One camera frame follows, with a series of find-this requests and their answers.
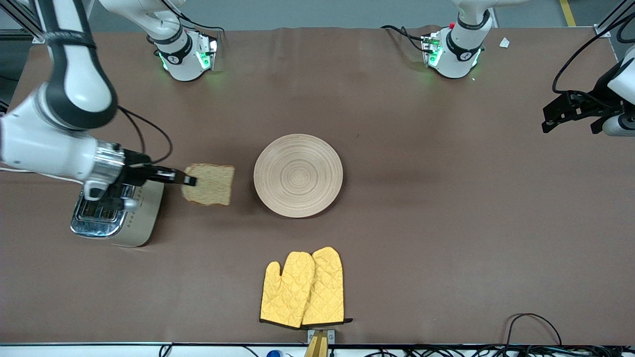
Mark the cream and chrome toaster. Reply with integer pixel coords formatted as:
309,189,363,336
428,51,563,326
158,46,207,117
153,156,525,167
69,179,165,247

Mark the metal base connector bracket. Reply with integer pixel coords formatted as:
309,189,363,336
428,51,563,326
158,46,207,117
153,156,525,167
196,32,219,71
421,33,443,68

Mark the black cable bundle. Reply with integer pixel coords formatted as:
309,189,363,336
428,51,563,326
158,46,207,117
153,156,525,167
347,345,635,357

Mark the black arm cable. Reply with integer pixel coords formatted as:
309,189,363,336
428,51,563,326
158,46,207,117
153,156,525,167
552,0,635,96
117,107,173,165

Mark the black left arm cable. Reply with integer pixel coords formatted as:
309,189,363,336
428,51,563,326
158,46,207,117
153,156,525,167
552,0,635,96

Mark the wooden beam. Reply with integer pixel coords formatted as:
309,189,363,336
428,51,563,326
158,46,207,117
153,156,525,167
304,331,329,357

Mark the looped black cable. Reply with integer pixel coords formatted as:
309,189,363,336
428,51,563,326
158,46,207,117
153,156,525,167
504,312,564,348

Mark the brown table cover sheet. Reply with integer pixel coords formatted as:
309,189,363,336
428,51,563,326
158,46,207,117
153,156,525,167
0,26,635,346

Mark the black base cable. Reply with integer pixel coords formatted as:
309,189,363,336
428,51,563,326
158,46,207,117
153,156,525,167
158,0,225,36
381,25,428,53

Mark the slice of brown toast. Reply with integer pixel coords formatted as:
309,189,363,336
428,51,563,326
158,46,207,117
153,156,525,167
181,164,236,206

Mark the round light wooden plate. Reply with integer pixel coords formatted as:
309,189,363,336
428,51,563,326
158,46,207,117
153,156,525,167
253,133,344,219

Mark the white toaster power cord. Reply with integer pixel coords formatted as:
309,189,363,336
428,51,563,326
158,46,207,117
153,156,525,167
0,167,85,185

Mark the yellow quilted oven mitt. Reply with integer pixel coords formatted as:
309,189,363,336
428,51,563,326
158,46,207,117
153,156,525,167
259,251,317,329
302,246,354,326

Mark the aluminium frame profile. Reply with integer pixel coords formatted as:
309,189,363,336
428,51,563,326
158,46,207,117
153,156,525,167
0,0,50,44
594,0,635,39

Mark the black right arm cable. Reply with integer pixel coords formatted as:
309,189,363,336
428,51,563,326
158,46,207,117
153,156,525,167
117,107,173,165

